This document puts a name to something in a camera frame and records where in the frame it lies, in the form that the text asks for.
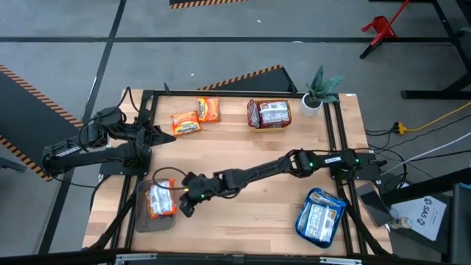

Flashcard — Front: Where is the large black hazard-striped panel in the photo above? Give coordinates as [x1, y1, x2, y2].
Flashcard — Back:
[0, 64, 91, 183]

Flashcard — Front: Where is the snake plant in white pot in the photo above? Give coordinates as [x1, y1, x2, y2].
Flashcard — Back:
[300, 66, 347, 118]

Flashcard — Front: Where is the silver brown packet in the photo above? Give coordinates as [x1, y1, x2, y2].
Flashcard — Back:
[259, 101, 293, 129]

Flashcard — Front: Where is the white cable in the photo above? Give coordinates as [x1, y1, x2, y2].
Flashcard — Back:
[380, 132, 471, 176]

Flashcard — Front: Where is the teal plastic bin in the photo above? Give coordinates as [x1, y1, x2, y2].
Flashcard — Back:
[294, 188, 347, 249]

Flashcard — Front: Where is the black table front beam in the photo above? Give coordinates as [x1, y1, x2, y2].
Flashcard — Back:
[0, 248, 471, 265]

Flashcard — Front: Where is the black desk leg frame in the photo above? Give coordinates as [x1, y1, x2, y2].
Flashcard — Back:
[369, 0, 471, 100]

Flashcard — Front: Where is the white printed paper sheet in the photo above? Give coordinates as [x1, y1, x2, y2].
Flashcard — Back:
[392, 194, 448, 242]

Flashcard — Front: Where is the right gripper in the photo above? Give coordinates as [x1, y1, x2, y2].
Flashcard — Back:
[179, 171, 222, 218]

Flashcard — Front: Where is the blue Maruchan ramen pack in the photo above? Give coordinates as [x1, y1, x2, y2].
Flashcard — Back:
[297, 200, 341, 244]
[307, 188, 347, 209]

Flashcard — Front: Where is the orange Maruchan chicken ramen pack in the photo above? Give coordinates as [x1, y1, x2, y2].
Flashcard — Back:
[171, 111, 202, 136]
[146, 179, 178, 219]
[196, 96, 222, 124]

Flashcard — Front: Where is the small clear bottle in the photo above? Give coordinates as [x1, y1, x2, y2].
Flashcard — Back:
[388, 216, 413, 230]

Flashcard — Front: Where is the black aluminium table frame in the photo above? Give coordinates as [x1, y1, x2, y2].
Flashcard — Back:
[82, 83, 394, 258]

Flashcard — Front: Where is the black side table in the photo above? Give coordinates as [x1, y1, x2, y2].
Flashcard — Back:
[378, 167, 471, 265]

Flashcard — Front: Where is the black chair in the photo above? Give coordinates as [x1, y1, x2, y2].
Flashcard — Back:
[447, 183, 471, 264]

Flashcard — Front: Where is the dark smartphone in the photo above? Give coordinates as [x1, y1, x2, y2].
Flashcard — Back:
[355, 182, 394, 227]

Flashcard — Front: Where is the yellow extension cable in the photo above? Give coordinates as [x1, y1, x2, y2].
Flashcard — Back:
[393, 102, 471, 135]

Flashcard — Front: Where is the yellow plastic bin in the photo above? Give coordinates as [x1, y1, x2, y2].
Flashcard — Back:
[247, 98, 294, 133]

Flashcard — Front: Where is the small black hazard-striped panel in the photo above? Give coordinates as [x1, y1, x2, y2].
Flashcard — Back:
[169, 0, 251, 10]

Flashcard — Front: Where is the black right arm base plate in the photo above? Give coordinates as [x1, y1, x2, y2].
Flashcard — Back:
[329, 152, 387, 181]

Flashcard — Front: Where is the triangular black hazard-striped panel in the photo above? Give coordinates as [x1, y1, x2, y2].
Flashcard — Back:
[198, 65, 299, 93]

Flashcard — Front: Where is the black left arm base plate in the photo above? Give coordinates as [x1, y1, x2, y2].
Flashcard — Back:
[99, 146, 152, 177]

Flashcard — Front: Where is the black right gripper cable loop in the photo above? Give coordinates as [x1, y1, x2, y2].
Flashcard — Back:
[152, 166, 188, 191]

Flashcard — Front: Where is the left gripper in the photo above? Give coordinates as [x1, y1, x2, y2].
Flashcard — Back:
[123, 119, 177, 146]

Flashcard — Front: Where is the grey translucent plastic bin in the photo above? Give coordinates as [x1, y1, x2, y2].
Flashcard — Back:
[135, 179, 177, 233]

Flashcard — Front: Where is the red Maruchan beef ramen pack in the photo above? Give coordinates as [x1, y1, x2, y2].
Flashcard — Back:
[247, 99, 261, 129]

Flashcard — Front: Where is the red floor stand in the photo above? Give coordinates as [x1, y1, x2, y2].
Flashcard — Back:
[359, 0, 411, 60]

